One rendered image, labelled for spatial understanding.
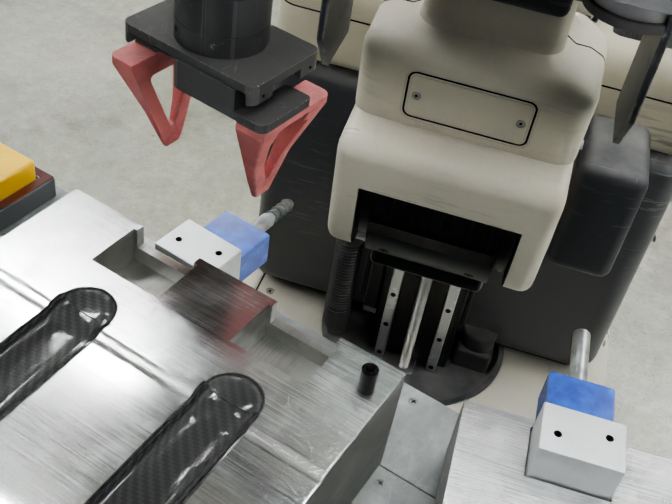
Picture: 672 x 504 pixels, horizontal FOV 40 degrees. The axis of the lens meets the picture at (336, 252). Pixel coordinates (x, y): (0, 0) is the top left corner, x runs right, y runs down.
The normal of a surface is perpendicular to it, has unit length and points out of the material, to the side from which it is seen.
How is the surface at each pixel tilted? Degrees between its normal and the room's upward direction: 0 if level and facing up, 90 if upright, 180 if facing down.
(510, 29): 98
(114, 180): 0
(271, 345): 0
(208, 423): 4
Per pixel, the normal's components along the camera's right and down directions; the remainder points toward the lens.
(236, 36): 0.37, 0.66
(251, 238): 0.13, -0.74
